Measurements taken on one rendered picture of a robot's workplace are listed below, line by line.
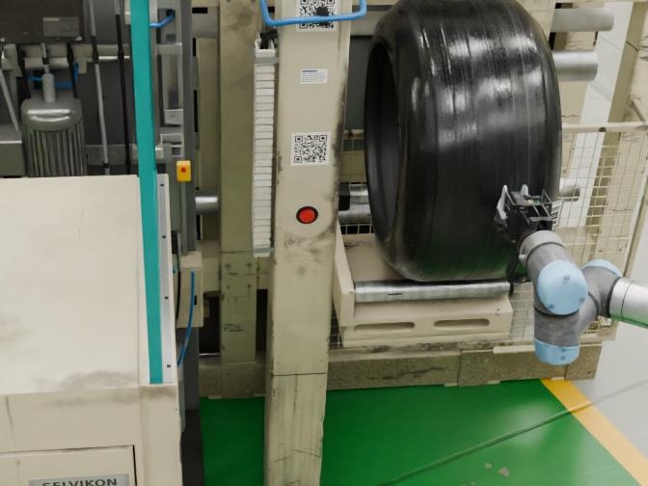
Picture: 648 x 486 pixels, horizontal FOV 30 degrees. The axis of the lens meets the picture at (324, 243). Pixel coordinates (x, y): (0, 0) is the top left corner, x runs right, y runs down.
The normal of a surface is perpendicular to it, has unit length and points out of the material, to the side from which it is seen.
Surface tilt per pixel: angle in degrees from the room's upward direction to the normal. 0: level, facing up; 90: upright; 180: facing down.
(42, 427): 90
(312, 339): 90
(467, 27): 13
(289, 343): 90
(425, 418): 0
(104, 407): 90
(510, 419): 0
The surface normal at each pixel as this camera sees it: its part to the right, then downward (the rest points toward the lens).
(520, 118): 0.13, -0.05
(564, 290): 0.13, 0.50
